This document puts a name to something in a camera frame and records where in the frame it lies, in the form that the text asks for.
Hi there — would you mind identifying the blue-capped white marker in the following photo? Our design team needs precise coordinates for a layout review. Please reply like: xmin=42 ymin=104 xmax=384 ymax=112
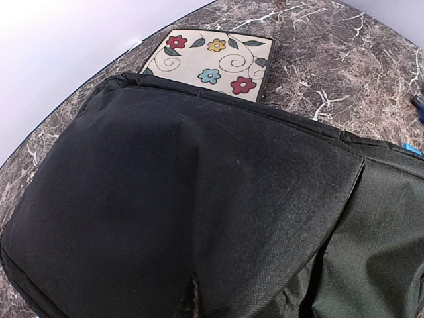
xmin=411 ymin=95 xmax=424 ymax=125

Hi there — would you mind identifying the black student bag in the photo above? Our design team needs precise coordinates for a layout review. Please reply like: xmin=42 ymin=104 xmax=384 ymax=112
xmin=1 ymin=73 xmax=423 ymax=317

